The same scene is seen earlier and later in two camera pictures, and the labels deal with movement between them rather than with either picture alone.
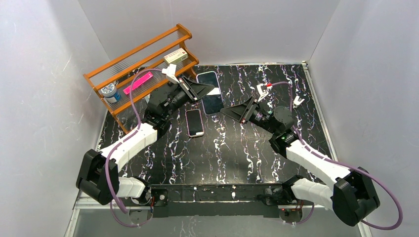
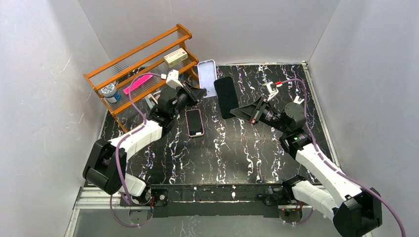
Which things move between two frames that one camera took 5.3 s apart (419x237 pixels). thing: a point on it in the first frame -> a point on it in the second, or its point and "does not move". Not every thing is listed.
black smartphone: x=213 y=102 -> x=227 y=95
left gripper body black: x=189 y=90 does not move
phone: x=194 y=123 does not move
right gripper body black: x=247 y=111 does not move
